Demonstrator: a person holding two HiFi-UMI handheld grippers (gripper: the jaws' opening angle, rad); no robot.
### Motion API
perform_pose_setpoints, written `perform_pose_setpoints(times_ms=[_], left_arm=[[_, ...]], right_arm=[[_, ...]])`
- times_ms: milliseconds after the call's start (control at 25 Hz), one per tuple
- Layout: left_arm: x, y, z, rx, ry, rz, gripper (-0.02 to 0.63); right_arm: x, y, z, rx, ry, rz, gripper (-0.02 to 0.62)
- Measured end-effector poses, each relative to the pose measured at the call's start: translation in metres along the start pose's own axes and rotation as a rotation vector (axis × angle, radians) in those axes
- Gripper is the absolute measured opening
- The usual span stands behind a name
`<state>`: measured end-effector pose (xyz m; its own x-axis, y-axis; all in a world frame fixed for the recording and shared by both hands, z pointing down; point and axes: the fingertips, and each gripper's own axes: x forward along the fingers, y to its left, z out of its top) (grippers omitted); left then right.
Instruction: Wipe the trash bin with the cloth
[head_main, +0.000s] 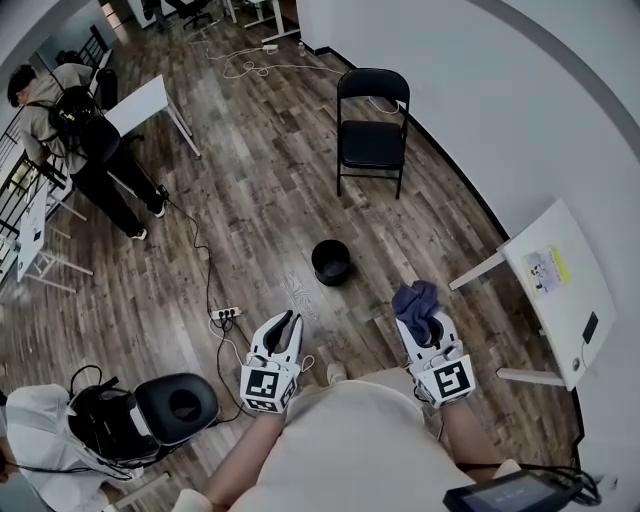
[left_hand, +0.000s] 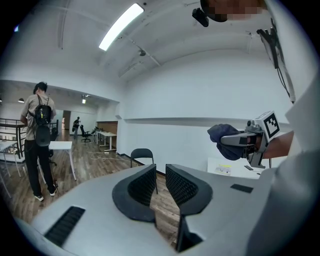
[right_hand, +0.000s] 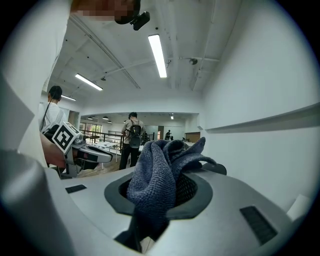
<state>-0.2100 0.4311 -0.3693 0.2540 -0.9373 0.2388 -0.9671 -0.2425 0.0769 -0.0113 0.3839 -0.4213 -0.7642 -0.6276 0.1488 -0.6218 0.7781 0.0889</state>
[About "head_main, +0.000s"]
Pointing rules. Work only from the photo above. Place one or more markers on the black office chair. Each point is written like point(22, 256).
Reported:
point(195, 12)

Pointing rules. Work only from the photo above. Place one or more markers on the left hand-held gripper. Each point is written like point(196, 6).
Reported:
point(265, 385)

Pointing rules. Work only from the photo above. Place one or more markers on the black folding chair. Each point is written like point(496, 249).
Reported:
point(372, 142)

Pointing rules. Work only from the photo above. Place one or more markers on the white table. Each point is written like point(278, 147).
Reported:
point(550, 225)
point(140, 102)

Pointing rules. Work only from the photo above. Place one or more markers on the person's left forearm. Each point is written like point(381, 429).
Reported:
point(240, 460)

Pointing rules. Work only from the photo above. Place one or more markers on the paper leaflet with yellow edge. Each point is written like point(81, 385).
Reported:
point(542, 270)

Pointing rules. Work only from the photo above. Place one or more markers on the person's left light shoe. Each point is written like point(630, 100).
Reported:
point(336, 372)

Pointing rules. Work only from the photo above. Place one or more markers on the white power strip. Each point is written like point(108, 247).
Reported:
point(225, 313)

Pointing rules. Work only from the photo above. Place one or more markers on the black chest device with screen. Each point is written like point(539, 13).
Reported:
point(505, 495)

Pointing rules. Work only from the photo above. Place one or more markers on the black round bin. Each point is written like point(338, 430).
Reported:
point(330, 270)

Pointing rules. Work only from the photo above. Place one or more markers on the dark blue cloth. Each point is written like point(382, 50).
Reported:
point(415, 305)

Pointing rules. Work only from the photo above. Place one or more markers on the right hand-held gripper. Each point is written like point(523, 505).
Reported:
point(450, 380)

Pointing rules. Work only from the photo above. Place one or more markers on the person's right forearm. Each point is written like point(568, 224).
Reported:
point(465, 435)

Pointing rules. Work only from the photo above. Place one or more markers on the white desk with legs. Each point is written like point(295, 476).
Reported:
point(32, 225)
point(280, 36)

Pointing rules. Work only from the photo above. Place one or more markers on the black metal railing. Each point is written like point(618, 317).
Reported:
point(12, 200)

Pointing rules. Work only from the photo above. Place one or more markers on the black phone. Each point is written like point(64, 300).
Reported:
point(591, 327)

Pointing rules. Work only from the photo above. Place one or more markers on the small round metal disc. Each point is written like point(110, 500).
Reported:
point(577, 364)

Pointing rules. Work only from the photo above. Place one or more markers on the white extension socket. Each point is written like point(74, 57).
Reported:
point(270, 47)

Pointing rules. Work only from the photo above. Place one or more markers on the person in beige clothes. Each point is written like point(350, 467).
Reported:
point(380, 377)

